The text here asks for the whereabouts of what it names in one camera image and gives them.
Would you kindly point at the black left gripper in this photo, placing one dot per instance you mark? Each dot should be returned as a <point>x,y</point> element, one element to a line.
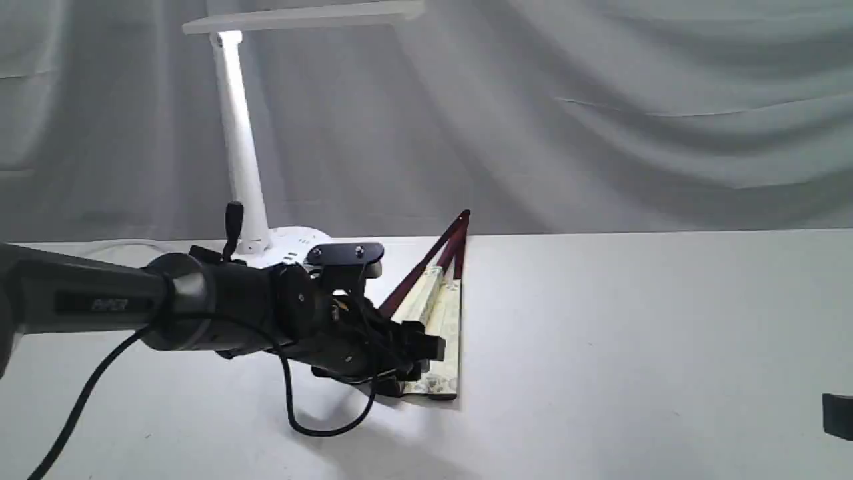
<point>325,322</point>

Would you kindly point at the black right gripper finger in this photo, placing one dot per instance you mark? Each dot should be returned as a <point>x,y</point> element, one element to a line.
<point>837,416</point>

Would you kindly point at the cream paper folding fan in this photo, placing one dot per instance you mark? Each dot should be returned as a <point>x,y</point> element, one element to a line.
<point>431,296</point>

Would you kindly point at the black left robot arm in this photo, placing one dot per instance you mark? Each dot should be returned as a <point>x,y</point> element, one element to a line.
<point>201,301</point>

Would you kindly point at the white desk lamp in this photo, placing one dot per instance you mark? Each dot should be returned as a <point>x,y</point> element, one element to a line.
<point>254,242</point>

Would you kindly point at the grey backdrop curtain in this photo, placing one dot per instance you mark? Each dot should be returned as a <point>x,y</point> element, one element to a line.
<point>539,116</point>

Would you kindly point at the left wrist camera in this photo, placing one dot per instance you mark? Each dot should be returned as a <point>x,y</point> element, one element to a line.
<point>345,266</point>

